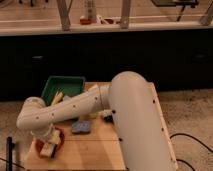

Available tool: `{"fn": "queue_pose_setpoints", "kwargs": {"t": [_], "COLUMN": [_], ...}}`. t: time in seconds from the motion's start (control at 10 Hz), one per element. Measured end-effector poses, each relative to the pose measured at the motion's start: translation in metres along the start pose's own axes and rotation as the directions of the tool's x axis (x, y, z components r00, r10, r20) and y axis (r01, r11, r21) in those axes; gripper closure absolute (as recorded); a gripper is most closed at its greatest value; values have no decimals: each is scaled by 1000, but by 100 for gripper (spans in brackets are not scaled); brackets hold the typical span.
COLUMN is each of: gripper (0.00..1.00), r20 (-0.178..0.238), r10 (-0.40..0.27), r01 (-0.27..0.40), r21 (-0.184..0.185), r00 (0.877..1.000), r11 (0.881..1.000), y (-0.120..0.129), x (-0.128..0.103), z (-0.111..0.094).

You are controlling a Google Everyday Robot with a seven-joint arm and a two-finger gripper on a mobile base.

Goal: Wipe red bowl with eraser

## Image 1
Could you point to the green plastic tray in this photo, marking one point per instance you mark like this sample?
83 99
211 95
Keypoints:
68 85

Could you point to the yellow-green small object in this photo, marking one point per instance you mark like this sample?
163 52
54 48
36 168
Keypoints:
93 115

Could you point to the red white background object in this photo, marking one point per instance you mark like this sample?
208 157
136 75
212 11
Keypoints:
90 14

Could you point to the blue sponge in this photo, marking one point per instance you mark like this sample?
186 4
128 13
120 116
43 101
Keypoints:
81 127

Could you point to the black stand post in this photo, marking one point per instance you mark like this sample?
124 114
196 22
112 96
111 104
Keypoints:
9 148

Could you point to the white eraser block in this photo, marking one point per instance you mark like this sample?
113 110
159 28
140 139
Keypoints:
48 149

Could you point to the yellow banana toy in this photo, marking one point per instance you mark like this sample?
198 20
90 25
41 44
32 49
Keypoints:
58 96

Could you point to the red bowl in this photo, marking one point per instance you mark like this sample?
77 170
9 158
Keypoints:
39 144

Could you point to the small black white object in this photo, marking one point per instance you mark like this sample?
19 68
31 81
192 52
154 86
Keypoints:
107 116

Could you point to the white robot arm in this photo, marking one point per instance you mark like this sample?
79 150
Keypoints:
144 139

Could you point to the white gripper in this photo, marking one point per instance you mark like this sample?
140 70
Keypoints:
51 136

